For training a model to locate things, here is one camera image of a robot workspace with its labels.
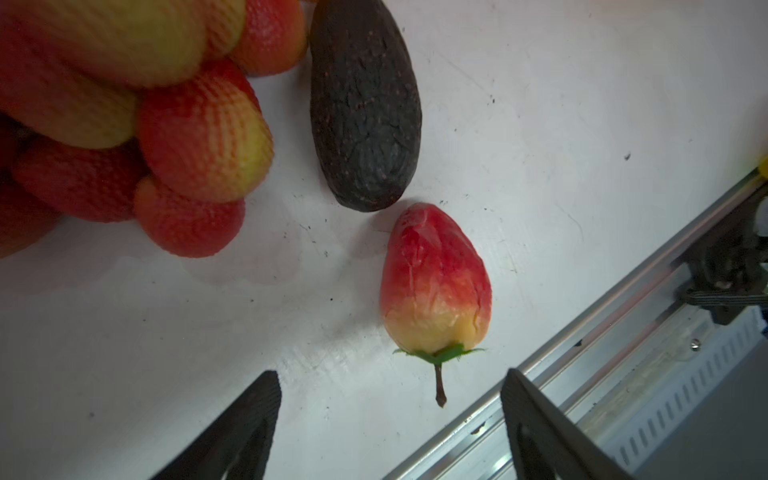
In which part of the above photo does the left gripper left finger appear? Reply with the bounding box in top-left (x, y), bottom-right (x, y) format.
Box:
top-left (154, 370), bottom-right (282, 480)

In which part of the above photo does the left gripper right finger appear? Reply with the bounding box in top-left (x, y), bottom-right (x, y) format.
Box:
top-left (500, 369), bottom-right (632, 480)

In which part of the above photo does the red yellow fake strawberry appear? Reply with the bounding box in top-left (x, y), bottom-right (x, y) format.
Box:
top-left (379, 202), bottom-right (492, 407)

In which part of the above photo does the dark fake avocado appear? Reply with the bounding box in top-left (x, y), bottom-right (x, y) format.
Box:
top-left (310, 1), bottom-right (422, 212)

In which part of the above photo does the aluminium front rail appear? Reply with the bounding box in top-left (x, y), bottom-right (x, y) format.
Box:
top-left (391, 173), bottom-right (767, 479)

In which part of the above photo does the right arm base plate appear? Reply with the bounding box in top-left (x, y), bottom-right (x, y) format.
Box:
top-left (678, 186), bottom-right (767, 326)

